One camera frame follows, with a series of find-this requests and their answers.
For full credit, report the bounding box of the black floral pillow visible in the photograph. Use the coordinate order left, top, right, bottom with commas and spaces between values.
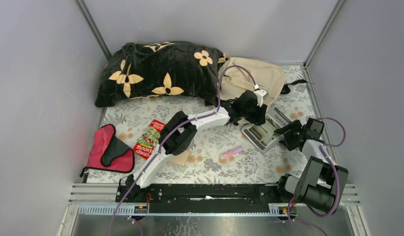
94, 41, 228, 108

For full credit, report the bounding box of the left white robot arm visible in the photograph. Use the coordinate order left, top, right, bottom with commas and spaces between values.
125, 88, 268, 202

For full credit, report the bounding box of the purple cable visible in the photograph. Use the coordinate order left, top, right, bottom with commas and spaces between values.
107, 65, 258, 236
286, 117, 347, 236

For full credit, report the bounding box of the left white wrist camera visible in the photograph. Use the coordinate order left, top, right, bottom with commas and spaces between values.
253, 84, 269, 107

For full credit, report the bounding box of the red treehouse book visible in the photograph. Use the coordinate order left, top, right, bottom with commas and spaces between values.
133, 119, 166, 160

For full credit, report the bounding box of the grey photo cover book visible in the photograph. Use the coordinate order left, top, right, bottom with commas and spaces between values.
241, 106, 291, 153

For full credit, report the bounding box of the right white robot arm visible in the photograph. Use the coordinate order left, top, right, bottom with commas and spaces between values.
274, 118, 348, 217

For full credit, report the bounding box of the floral patterned table mat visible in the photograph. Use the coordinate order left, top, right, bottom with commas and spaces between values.
88, 65, 336, 185

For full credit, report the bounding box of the pink glue stick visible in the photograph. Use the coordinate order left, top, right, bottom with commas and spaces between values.
219, 146, 244, 160

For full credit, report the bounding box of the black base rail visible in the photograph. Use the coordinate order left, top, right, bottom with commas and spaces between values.
115, 183, 299, 216

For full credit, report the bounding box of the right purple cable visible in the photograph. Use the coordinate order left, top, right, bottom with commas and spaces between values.
286, 117, 347, 236

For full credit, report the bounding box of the tan wooden square block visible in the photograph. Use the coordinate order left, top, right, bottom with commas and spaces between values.
169, 150, 190, 166

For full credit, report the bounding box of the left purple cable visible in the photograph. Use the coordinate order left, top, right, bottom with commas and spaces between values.
107, 65, 258, 236

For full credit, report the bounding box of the beige canvas student bag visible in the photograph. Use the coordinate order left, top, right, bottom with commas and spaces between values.
218, 57, 315, 126

